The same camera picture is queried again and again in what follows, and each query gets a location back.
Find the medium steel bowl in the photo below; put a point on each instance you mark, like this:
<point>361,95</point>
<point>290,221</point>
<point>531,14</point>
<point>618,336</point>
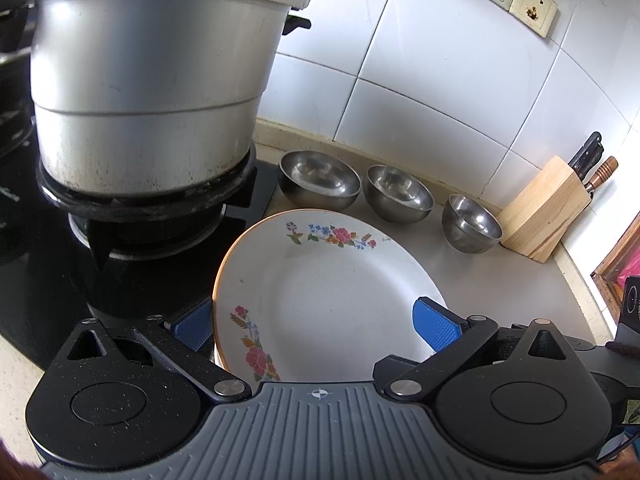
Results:
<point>400,195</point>

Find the large steel bowl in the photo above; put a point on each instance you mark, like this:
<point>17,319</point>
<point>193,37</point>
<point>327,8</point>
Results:
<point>320,182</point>

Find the wooden frame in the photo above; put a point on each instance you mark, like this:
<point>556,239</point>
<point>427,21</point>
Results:
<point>612,270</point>

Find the pink cloth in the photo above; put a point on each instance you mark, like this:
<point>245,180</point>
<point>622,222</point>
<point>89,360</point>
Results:
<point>631,267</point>

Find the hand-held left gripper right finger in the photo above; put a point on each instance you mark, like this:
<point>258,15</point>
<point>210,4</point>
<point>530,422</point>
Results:
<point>435,327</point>

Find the small steel bowl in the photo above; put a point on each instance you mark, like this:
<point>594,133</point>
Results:
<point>470,225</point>

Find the dark cookware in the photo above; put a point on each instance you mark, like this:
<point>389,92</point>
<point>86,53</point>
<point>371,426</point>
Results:
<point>12,95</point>

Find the black glass gas stove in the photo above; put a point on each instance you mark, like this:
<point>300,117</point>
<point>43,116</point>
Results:
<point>45,280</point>

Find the black burner grate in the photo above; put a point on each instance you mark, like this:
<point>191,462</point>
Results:
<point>150,205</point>

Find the aluminium steamer pot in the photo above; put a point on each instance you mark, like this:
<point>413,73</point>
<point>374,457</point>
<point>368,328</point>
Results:
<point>150,100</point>

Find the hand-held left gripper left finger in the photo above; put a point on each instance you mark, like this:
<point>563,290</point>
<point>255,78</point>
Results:
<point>192,327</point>

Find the wooden knife block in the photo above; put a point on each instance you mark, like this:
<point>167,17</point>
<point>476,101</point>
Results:
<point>542,210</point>

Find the white floral plate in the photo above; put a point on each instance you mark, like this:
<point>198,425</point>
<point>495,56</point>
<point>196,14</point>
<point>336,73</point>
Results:
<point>325,300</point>

